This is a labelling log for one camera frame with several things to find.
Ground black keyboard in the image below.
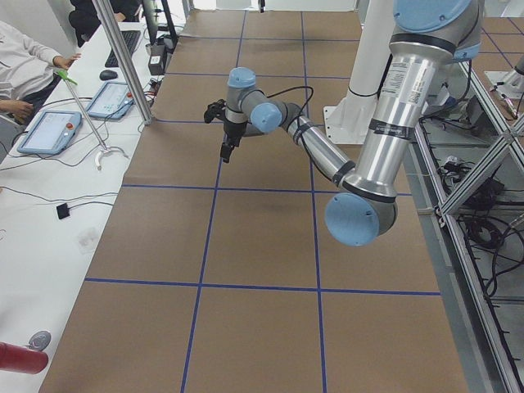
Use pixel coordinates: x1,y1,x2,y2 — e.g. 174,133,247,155
104,29,142,69

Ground round silver disc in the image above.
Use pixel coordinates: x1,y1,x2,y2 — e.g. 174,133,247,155
27,330,52,351

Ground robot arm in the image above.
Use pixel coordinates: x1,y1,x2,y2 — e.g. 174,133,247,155
204,1,484,246

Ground near teach pendant blue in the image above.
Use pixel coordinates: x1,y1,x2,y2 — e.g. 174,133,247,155
17,111,82,155

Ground blue tape line crosswise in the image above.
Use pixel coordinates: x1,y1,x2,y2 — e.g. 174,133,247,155
84,278,441,296

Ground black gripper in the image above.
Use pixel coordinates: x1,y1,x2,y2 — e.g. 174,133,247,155
219,120,246,163

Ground black computer mouse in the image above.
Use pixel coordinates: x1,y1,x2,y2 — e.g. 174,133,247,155
99,70,118,81

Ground person in white shirt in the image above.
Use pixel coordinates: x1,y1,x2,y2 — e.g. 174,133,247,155
1,22,81,124

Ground blue tape line lengthwise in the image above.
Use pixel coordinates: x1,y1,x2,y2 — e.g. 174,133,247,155
179,11,248,393

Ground person in black clothes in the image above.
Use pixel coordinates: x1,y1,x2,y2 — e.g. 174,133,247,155
67,0,142,46

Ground black box with label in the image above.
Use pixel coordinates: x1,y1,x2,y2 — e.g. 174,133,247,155
148,44,167,76

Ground red cylinder bottle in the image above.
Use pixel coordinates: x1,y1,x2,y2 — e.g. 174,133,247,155
1,342,48,374

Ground metal reacher grabber stick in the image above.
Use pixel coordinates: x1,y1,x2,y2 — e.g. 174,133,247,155
56,70,129,171

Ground aluminium frame rack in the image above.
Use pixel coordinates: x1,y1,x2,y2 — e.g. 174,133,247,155
405,52,523,392

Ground far teach pendant blue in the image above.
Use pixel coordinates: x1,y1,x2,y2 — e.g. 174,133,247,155
86,81,134,120

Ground small black square pad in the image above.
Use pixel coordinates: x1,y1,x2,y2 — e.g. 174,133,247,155
56,202,70,220

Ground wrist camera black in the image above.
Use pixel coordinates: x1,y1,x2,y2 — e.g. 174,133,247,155
204,99,226,124

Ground teach pendant blue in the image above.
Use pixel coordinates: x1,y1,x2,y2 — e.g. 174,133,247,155
86,81,134,120
17,111,82,155

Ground aluminium frame post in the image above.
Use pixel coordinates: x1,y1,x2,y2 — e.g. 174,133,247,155
93,0,152,125

